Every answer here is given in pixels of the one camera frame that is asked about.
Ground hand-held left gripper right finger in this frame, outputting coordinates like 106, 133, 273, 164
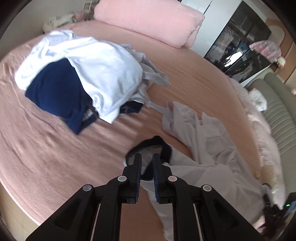
152, 153, 266, 241

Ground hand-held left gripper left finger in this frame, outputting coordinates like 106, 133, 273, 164
25, 153, 142, 241

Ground white shirt with navy trim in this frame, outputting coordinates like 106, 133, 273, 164
126, 101, 269, 241

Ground pile of pale clothes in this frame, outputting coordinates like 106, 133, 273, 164
43, 13, 95, 32

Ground cream folded blanket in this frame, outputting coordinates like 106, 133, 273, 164
254, 166, 285, 195

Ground pink sheeted bed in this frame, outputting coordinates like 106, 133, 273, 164
0, 20, 264, 241

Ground dark navy striped shorts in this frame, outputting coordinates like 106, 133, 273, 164
79, 101, 144, 130

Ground pale pink quilt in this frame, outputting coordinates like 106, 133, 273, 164
228, 76, 289, 209

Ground grey-green padded headboard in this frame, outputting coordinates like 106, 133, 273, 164
245, 72, 296, 163

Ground white t-shirt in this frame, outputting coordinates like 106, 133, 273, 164
14, 30, 144, 124

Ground navy blue garment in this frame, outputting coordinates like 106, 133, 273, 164
25, 58, 97, 135

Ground white cloth on sofa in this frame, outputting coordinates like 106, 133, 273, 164
249, 89, 268, 112

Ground pink pillow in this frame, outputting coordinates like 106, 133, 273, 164
94, 0, 205, 49

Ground black glass wardrobe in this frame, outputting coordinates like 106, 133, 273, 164
203, 0, 272, 84

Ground pink printed hanging garment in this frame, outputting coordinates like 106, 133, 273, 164
249, 40, 282, 63

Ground white shelf rack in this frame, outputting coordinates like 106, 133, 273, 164
83, 0, 97, 11

